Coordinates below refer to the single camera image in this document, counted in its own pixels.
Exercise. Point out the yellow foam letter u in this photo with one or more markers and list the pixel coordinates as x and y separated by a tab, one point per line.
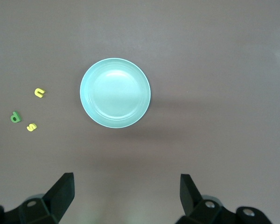
39	93

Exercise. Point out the light green plate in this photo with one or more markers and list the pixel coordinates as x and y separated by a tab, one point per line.
115	93

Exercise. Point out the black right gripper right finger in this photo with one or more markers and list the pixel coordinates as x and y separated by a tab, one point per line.
191	198

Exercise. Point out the yellow foam letter s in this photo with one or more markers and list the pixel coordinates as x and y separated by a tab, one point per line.
31	127

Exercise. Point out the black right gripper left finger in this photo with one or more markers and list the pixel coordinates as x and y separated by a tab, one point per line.
58	196

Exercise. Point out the green foam letter p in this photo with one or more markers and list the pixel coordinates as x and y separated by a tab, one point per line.
14	117

